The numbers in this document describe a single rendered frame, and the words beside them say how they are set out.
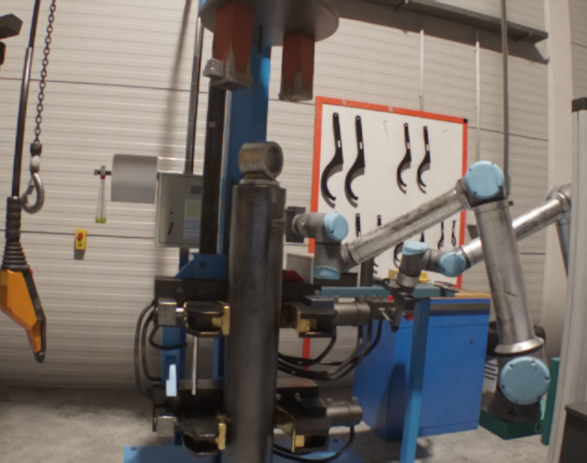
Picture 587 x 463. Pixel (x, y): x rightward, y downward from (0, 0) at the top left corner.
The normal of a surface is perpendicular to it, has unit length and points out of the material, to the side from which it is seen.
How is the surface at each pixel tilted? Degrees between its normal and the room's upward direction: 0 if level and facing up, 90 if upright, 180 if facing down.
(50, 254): 90
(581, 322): 90
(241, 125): 90
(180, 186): 90
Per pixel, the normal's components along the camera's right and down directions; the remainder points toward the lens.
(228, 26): -0.68, -0.04
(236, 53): 0.73, 0.03
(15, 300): 0.87, 0.04
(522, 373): -0.37, 0.05
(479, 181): -0.41, -0.16
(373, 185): 0.26, 0.00
